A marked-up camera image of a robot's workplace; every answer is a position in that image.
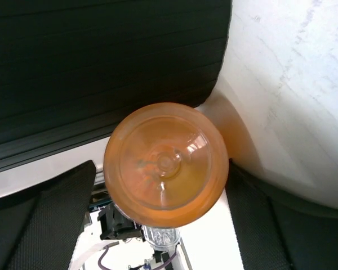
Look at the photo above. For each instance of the red-white label water bottle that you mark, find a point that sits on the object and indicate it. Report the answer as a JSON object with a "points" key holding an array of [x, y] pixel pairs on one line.
{"points": [[161, 239]]}

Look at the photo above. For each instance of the orange plastic bottle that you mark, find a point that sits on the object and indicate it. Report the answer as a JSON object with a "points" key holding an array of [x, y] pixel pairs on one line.
{"points": [[165, 165]]}

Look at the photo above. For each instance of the black plastic waste bin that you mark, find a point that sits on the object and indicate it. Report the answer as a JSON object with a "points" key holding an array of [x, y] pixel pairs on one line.
{"points": [[70, 71]]}

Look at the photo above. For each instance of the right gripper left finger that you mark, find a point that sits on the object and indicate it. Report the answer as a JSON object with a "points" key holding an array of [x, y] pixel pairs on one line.
{"points": [[39, 225]]}

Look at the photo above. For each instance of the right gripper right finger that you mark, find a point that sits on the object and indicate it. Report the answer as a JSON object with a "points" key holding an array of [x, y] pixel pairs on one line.
{"points": [[278, 230]]}

